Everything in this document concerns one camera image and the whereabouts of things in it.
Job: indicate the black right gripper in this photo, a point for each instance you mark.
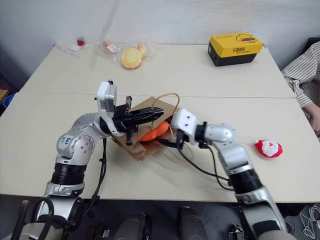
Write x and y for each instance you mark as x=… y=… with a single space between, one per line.
x=180 y=140

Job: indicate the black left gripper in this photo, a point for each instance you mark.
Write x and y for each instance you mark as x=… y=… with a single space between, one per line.
x=121 y=113

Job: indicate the orange carrot plush toy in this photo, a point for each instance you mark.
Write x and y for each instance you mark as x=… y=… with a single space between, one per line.
x=156 y=132

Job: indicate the brown paper bag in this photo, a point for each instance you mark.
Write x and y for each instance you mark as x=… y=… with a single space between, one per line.
x=136 y=150

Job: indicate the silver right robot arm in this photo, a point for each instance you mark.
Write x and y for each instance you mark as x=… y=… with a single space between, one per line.
x=232 y=152

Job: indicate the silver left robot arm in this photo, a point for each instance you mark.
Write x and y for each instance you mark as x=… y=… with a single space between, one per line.
x=75 y=147

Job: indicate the yellow round plush toy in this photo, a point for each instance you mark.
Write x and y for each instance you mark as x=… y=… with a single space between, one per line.
x=131 y=58

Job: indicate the peach round plush toy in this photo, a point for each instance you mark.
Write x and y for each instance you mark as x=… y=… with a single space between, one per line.
x=142 y=48

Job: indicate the clear plastic bag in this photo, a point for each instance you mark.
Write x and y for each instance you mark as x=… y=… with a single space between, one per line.
x=110 y=51
x=147 y=47

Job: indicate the small orange plush toy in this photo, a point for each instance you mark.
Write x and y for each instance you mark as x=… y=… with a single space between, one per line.
x=108 y=44

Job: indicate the red santa plush toy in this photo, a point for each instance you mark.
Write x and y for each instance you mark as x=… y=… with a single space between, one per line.
x=268 y=148

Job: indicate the small plastic bag red item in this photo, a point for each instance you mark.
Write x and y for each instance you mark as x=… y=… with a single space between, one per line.
x=62 y=48

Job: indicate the dark rounded shape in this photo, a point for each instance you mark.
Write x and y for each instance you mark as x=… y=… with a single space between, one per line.
x=191 y=222
x=133 y=226

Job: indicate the yellow black duck box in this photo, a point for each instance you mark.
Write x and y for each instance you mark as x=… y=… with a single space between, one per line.
x=232 y=50

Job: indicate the blue bin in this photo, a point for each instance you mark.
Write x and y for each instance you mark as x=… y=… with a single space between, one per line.
x=9 y=100

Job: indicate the person in striped shirt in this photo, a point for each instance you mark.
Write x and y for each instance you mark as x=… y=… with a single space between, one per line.
x=305 y=75

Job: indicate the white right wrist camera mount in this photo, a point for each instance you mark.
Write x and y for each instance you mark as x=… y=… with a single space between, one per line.
x=186 y=122

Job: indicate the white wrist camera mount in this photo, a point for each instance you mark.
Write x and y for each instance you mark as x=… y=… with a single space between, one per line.
x=105 y=96
x=186 y=122

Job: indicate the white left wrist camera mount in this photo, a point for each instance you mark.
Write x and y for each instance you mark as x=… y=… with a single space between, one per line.
x=105 y=96

